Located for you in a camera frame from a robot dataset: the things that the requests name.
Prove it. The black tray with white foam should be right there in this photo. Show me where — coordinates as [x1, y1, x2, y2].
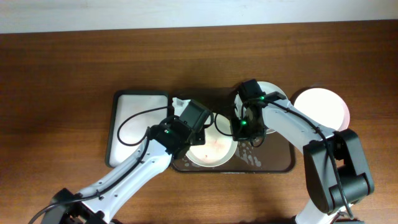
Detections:
[105, 90, 169, 168]

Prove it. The brown plastic tray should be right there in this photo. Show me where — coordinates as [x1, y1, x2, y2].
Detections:
[172, 88, 295, 174]

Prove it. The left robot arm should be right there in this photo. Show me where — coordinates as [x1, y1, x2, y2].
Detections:
[30, 100, 214, 223]

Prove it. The pink plate with red stain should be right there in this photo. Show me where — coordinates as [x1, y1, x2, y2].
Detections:
[294, 88, 350, 131]

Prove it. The cream plate with red stain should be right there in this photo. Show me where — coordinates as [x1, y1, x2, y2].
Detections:
[186, 113, 238, 167]

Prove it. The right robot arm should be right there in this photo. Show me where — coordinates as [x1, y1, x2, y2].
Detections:
[231, 79, 375, 223]

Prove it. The pale green plate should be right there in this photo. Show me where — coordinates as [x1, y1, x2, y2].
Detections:
[234, 79, 287, 134]

